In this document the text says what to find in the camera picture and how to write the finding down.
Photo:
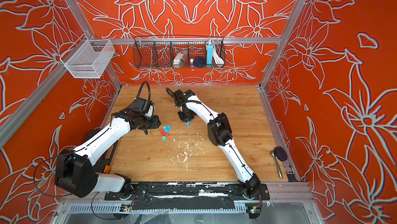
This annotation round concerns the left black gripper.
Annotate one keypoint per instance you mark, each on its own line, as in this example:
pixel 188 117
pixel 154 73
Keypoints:
pixel 156 122

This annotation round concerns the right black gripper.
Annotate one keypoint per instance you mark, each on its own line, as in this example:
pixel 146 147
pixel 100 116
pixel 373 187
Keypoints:
pixel 184 119

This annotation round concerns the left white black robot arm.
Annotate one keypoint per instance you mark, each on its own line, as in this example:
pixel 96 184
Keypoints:
pixel 75 171

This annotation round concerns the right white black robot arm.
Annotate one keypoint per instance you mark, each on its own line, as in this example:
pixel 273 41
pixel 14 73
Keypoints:
pixel 220 135

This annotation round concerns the cluster of coloured stamp caps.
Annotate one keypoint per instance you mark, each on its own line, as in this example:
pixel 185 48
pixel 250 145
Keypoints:
pixel 165 132

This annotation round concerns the dark blue round object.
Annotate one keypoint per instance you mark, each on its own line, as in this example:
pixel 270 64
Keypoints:
pixel 199 62

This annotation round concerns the silver pouch in basket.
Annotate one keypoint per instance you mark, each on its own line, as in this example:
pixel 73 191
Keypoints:
pixel 180 59

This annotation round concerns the light blue box in basket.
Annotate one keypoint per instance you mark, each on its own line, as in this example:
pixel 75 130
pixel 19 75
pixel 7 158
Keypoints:
pixel 209 55

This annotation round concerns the metal spoon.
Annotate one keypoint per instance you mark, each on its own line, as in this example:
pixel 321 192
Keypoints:
pixel 272 153

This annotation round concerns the dark blue round pad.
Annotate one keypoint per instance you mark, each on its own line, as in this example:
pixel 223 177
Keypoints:
pixel 281 154

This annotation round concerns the black wire wall basket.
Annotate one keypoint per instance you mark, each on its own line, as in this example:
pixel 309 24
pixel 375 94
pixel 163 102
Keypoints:
pixel 177 52

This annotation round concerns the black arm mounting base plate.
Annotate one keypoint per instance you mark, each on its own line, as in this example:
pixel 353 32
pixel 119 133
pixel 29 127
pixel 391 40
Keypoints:
pixel 191 196

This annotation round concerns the white wire mesh basket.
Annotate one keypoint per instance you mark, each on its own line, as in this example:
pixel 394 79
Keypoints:
pixel 89 59

